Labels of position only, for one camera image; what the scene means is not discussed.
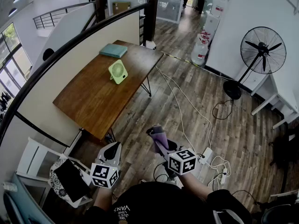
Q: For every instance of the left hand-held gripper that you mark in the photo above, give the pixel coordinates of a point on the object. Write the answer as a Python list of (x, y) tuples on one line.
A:
[(104, 175)]

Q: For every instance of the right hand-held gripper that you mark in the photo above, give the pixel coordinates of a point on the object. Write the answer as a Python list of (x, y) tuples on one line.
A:
[(182, 162)]

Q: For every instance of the small green desk fan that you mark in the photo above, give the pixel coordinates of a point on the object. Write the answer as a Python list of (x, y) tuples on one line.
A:
[(116, 71)]

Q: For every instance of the person's left forearm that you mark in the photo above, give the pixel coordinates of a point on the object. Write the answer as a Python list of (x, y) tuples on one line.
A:
[(102, 197)]

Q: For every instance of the person's right forearm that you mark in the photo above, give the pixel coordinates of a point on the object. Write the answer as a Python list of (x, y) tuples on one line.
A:
[(194, 185)]

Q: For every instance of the large white power strip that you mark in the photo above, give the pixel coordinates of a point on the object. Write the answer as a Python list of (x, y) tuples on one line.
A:
[(205, 155)]

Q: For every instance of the black tablet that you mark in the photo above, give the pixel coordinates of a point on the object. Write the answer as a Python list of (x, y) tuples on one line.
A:
[(70, 181)]

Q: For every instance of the person's black shirt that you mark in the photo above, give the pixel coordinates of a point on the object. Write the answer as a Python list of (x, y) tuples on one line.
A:
[(158, 202)]

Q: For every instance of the small white power strip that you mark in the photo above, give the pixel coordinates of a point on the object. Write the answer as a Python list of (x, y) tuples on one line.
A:
[(224, 175)]

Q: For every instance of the white cabinet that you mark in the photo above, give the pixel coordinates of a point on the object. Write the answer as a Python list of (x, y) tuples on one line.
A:
[(30, 155)]

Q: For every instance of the yellow black floor tape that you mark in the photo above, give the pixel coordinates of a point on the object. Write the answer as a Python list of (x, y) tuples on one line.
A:
[(187, 60)]

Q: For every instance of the beige partition panel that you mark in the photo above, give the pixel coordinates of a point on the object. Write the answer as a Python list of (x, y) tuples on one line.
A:
[(70, 66)]

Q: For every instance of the teal book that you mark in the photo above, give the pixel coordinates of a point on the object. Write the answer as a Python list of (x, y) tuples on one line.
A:
[(113, 50)]

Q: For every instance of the black curved handrail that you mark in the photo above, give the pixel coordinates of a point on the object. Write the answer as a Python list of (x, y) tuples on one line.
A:
[(70, 43)]

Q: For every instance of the black office chair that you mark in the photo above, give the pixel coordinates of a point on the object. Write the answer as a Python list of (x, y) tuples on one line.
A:
[(282, 148)]

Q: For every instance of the white water dispenser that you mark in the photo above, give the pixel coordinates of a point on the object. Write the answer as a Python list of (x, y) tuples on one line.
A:
[(213, 24)]

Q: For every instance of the large glass window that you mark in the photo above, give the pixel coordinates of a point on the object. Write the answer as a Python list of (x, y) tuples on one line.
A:
[(11, 62)]

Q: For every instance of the glass office partition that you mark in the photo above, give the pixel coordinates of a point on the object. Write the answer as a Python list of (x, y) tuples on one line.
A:
[(168, 3)]

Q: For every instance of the cardboard box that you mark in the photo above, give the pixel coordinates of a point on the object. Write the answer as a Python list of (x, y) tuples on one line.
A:
[(121, 8)]

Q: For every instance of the dark wooden post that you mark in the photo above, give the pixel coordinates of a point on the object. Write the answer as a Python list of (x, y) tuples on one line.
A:
[(150, 20)]

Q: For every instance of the black pedestal fan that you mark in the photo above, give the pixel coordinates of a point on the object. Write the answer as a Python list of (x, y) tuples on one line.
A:
[(264, 48)]

